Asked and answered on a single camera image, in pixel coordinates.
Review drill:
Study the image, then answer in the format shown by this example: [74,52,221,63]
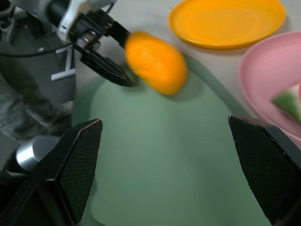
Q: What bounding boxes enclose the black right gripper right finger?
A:
[227,114,301,226]

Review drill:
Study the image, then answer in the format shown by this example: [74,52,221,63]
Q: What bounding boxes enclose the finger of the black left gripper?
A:
[109,20,132,49]
[79,48,136,88]

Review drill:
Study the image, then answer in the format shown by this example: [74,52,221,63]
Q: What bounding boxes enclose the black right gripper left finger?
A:
[0,118,104,226]

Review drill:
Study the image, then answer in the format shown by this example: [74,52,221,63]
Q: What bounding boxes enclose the orange toy mango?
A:
[124,30,188,96]

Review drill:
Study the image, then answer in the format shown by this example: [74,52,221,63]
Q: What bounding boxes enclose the green plastic plate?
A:
[71,54,275,226]

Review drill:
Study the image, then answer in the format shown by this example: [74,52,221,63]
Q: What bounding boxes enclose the pink plastic plate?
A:
[238,32,301,149]

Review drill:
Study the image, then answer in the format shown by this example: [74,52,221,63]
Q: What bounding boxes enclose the orange plastic plate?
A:
[168,0,287,50]

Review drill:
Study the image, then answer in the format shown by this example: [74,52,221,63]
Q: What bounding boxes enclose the silver cylindrical robot joint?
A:
[15,135,61,174]

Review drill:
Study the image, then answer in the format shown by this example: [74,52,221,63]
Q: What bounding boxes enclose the toy watermelon slice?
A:
[270,81,301,123]

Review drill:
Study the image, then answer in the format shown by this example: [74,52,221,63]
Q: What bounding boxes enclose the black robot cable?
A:
[0,41,72,57]

